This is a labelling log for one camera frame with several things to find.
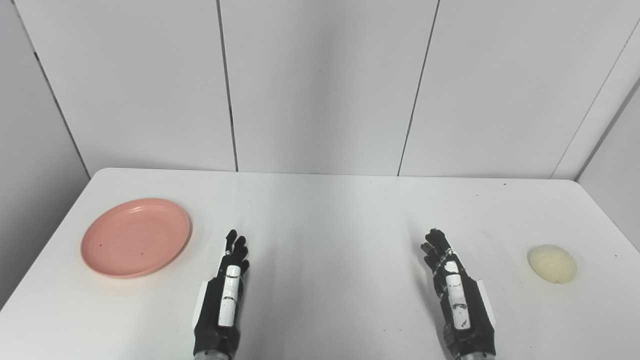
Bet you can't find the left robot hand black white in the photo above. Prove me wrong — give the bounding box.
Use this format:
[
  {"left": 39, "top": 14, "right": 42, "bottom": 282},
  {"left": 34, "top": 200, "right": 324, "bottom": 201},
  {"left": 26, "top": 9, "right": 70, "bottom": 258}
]
[{"left": 193, "top": 229, "right": 250, "bottom": 357}]

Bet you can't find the pink round plate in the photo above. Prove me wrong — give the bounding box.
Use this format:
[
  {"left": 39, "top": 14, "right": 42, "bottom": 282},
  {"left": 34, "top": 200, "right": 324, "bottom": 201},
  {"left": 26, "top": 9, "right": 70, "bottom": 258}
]
[{"left": 80, "top": 197, "right": 192, "bottom": 279}]

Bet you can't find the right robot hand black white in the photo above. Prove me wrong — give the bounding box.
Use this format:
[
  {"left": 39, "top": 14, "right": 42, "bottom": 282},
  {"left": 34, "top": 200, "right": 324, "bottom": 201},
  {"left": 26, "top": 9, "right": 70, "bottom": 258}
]
[{"left": 420, "top": 228, "right": 497, "bottom": 359}]

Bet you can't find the cream steamed bun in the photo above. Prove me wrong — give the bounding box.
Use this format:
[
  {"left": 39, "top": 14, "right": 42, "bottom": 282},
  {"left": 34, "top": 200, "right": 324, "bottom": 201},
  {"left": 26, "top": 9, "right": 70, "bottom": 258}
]
[{"left": 527, "top": 244, "right": 578, "bottom": 285}]

